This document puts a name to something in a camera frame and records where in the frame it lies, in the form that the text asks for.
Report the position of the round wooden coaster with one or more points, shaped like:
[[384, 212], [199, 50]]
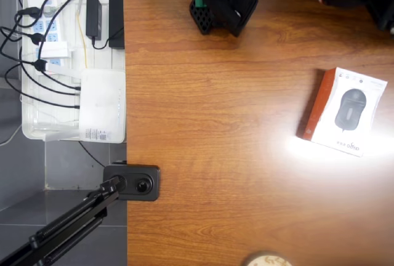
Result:
[[267, 260]]

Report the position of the black power plug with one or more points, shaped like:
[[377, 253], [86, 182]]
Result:
[[40, 64], [32, 11], [38, 37]]

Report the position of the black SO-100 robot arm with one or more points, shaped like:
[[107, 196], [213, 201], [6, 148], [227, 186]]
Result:
[[221, 7]]

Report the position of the slim black power adapter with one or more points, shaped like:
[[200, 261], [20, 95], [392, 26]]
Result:
[[94, 16]]

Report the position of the white router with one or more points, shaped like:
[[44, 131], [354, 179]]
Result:
[[101, 103]]

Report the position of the white power strip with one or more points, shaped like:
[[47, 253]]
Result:
[[50, 27]]

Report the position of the white charger block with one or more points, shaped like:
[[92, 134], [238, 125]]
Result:
[[54, 50]]

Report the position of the orange white mouse box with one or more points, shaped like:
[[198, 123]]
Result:
[[348, 109]]

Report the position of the wide black power adapter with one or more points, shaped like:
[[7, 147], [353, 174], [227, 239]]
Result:
[[116, 22]]

